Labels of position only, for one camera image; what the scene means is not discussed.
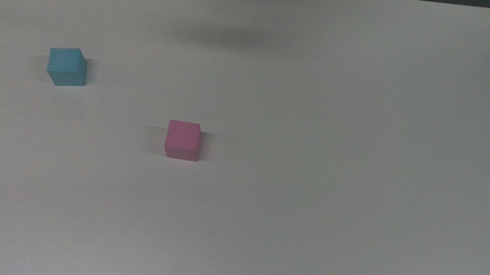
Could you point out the blue cube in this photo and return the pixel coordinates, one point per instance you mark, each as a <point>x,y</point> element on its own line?
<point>66,66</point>

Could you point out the pink cube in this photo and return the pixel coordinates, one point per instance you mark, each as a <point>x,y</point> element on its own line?
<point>183,141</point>

